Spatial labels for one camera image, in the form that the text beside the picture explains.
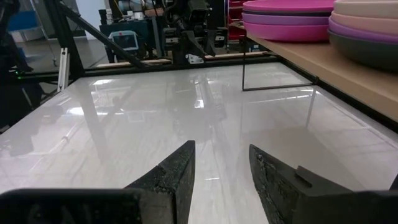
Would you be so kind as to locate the white aluminium extrusion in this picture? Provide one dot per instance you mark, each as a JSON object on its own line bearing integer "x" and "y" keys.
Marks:
{"x": 63, "y": 70}

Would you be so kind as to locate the small monitor with grey bezel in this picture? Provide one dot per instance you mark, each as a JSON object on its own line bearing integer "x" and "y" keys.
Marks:
{"x": 124, "y": 40}

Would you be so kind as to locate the beige plate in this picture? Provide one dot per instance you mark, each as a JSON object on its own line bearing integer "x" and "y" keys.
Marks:
{"x": 367, "y": 7}

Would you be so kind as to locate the purple plate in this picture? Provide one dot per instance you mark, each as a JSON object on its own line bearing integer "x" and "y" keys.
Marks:
{"x": 357, "y": 33}
{"x": 280, "y": 19}

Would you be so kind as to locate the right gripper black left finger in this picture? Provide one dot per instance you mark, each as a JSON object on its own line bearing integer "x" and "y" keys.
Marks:
{"x": 171, "y": 186}

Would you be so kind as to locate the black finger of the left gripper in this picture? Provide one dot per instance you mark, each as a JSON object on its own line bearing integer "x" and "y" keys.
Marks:
{"x": 212, "y": 40}
{"x": 192, "y": 45}

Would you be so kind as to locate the black metal table frame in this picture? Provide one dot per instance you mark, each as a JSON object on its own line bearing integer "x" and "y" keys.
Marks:
{"x": 65, "y": 34}

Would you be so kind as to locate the magenta plate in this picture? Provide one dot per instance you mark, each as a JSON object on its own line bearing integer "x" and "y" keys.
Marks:
{"x": 289, "y": 5}
{"x": 286, "y": 32}

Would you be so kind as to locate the dark green plate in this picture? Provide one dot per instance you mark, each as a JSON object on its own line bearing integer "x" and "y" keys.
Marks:
{"x": 363, "y": 53}
{"x": 286, "y": 14}

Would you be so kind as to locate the salmon pink plate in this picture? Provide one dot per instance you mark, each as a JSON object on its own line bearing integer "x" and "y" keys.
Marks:
{"x": 363, "y": 24}

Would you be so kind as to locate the red drawer cabinet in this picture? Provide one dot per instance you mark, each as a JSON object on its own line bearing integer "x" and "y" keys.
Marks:
{"x": 234, "y": 15}

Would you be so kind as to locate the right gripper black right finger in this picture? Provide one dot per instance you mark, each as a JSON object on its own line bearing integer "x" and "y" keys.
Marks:
{"x": 273, "y": 186}

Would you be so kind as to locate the wooden shelf with black legs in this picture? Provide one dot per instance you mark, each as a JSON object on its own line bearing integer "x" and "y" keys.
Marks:
{"x": 342, "y": 74}

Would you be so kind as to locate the white metal bracket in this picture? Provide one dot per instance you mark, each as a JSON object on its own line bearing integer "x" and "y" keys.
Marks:
{"x": 194, "y": 59}

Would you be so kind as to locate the white glossy table sheet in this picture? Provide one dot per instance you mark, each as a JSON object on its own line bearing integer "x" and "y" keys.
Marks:
{"x": 124, "y": 130}

